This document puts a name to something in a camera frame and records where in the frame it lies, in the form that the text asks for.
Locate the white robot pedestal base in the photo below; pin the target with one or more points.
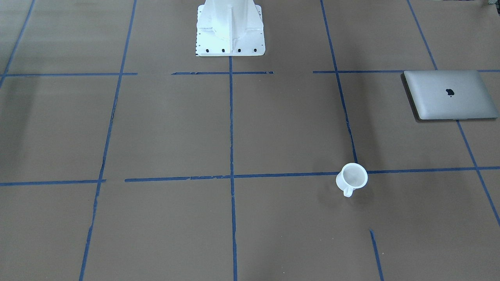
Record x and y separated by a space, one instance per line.
229 28

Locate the white ceramic cup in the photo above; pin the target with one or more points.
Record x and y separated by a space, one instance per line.
352 176

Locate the blue tape grid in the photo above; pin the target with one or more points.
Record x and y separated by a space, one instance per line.
126 157

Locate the grey closed laptop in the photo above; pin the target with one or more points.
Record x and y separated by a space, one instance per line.
449 95

